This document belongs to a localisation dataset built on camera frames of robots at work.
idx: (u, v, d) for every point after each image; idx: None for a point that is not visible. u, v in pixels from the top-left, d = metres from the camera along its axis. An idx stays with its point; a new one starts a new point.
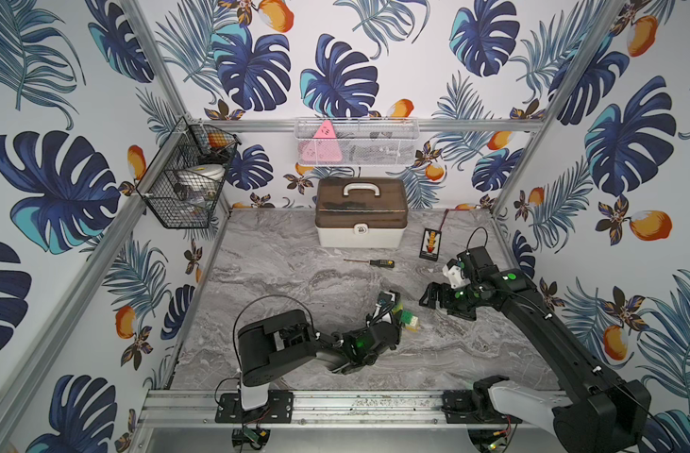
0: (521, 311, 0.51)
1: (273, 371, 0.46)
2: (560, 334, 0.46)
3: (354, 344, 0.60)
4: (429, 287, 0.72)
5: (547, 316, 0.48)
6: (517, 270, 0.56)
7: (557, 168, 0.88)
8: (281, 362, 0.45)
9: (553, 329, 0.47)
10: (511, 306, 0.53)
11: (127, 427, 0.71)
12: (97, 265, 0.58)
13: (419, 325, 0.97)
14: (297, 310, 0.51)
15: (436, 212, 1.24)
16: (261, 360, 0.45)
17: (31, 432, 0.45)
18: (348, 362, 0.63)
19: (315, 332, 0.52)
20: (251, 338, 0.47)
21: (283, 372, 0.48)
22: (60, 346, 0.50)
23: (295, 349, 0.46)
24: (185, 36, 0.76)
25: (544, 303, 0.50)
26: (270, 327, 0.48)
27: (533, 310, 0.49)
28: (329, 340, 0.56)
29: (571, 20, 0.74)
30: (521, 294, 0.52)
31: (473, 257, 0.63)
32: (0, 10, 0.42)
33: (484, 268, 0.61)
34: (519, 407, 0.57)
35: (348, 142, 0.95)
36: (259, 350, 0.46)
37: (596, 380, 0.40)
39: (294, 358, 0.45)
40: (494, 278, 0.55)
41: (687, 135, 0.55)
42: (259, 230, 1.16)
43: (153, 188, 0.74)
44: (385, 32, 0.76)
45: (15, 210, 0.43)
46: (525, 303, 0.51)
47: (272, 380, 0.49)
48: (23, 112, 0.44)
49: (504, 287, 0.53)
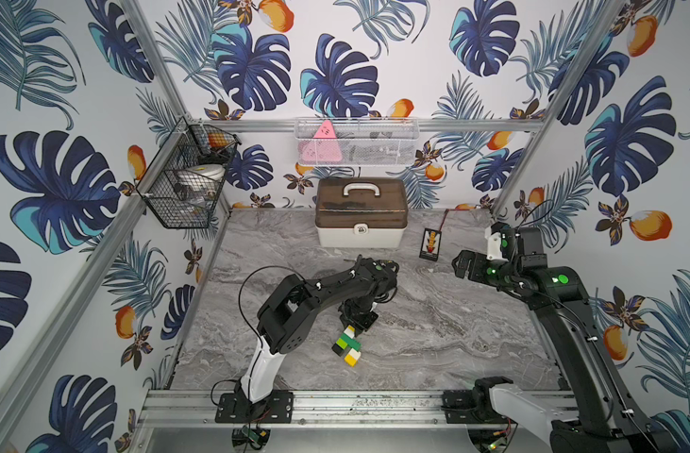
0: (559, 326, 0.44)
1: (293, 337, 0.52)
2: (597, 362, 0.40)
3: (377, 263, 0.67)
4: (462, 255, 0.66)
5: (590, 338, 0.42)
6: (569, 271, 0.47)
7: (557, 168, 0.88)
8: (294, 330, 0.50)
9: (592, 355, 0.41)
10: (548, 313, 0.46)
11: (127, 428, 0.71)
12: (96, 265, 0.58)
13: (384, 330, 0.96)
14: (289, 276, 0.52)
15: (436, 212, 1.24)
16: (277, 331, 0.51)
17: (31, 432, 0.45)
18: (378, 281, 0.66)
19: (316, 282, 0.54)
20: (262, 322, 0.53)
21: (304, 330, 0.53)
22: (60, 346, 0.50)
23: (298, 311, 0.50)
24: (185, 36, 0.76)
25: (592, 322, 0.43)
26: (276, 304, 0.54)
27: (576, 327, 0.43)
28: (330, 280, 0.56)
29: (570, 21, 0.75)
30: (566, 306, 0.44)
31: (521, 239, 0.52)
32: None
33: (530, 258, 0.52)
34: (517, 410, 0.57)
35: (348, 142, 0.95)
36: (277, 326, 0.51)
37: (622, 423, 0.37)
39: (301, 321, 0.50)
40: (540, 277, 0.46)
41: (687, 135, 0.55)
42: (259, 230, 1.16)
43: (153, 188, 0.74)
44: (385, 32, 0.76)
45: (14, 210, 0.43)
46: (569, 318, 0.43)
47: (302, 340, 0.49)
48: (23, 112, 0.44)
49: (548, 292, 0.45)
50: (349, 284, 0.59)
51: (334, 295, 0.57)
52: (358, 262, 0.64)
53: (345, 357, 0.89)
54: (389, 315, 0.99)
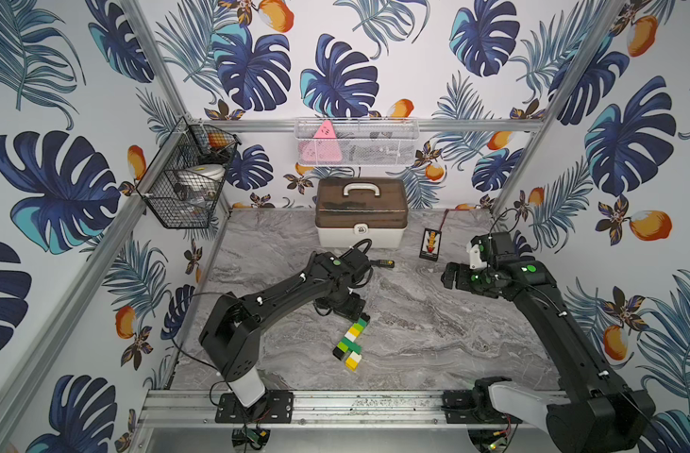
0: (534, 307, 0.49)
1: (240, 360, 0.46)
2: (571, 334, 0.44)
3: (332, 260, 0.59)
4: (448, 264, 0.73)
5: (561, 313, 0.47)
6: (538, 263, 0.53)
7: (557, 168, 0.88)
8: (237, 354, 0.44)
9: (565, 328, 0.45)
10: (524, 298, 0.51)
11: (127, 427, 0.71)
12: (96, 266, 0.58)
13: (384, 330, 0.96)
14: (225, 296, 0.45)
15: (436, 212, 1.24)
16: (222, 357, 0.45)
17: (31, 433, 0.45)
18: (336, 276, 0.58)
19: (256, 298, 0.47)
20: (205, 348, 0.46)
21: (249, 352, 0.46)
22: (59, 347, 0.50)
23: (238, 333, 0.43)
24: (184, 36, 0.76)
25: (561, 299, 0.48)
26: (214, 327, 0.48)
27: (547, 306, 0.48)
28: (278, 290, 0.49)
29: (570, 20, 0.74)
30: (537, 288, 0.50)
31: (494, 243, 0.60)
32: (0, 10, 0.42)
33: (504, 255, 0.59)
34: (517, 404, 0.57)
35: (348, 142, 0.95)
36: (221, 351, 0.44)
37: (599, 384, 0.40)
39: (240, 345, 0.43)
40: (513, 269, 0.53)
41: (687, 135, 0.55)
42: (259, 230, 1.16)
43: (153, 188, 0.74)
44: (385, 32, 0.76)
45: (15, 210, 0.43)
46: (541, 297, 0.49)
47: (251, 363, 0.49)
48: (23, 112, 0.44)
49: (521, 279, 0.51)
50: (299, 291, 0.52)
51: (278, 309, 0.50)
52: (309, 262, 0.57)
53: (345, 360, 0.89)
54: (389, 315, 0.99)
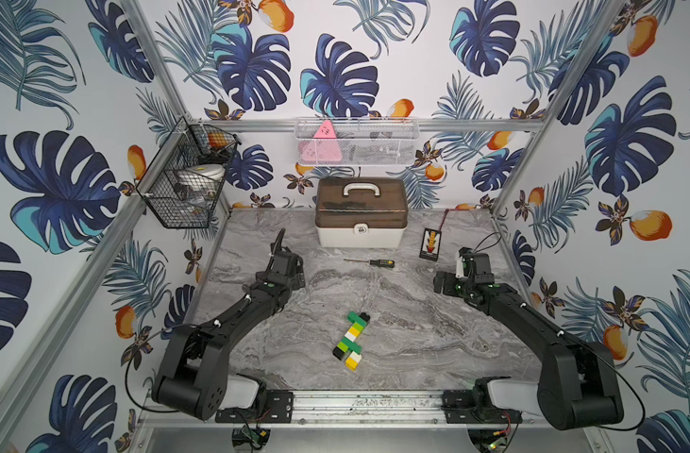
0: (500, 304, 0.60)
1: (211, 391, 0.43)
2: (530, 314, 0.53)
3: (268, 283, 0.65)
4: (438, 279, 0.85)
5: (521, 304, 0.57)
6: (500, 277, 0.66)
7: (557, 168, 0.88)
8: (209, 381, 0.42)
9: (526, 311, 0.54)
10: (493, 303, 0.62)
11: (127, 427, 0.71)
12: (96, 266, 0.58)
13: (384, 330, 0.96)
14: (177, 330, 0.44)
15: (436, 212, 1.24)
16: (191, 394, 0.41)
17: (32, 433, 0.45)
18: (277, 295, 0.64)
19: (213, 323, 0.48)
20: (165, 394, 0.42)
21: (220, 377, 0.45)
22: (60, 347, 0.50)
23: (205, 360, 0.42)
24: (184, 36, 0.76)
25: (520, 297, 0.59)
26: (172, 367, 0.44)
27: (511, 300, 0.59)
28: (230, 313, 0.51)
29: (570, 21, 0.75)
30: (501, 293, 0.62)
31: (475, 262, 0.71)
32: (0, 10, 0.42)
33: (481, 275, 0.70)
34: (518, 395, 0.56)
35: (348, 142, 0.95)
36: (186, 391, 0.42)
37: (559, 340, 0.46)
39: (212, 367, 0.42)
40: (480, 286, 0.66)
41: (686, 135, 0.56)
42: (259, 230, 1.16)
43: (153, 188, 0.74)
44: (385, 32, 0.76)
45: (15, 210, 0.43)
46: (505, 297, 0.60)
47: (222, 392, 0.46)
48: (23, 112, 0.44)
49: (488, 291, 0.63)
50: (250, 310, 0.55)
51: (239, 325, 0.51)
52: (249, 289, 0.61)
53: (345, 360, 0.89)
54: (389, 315, 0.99)
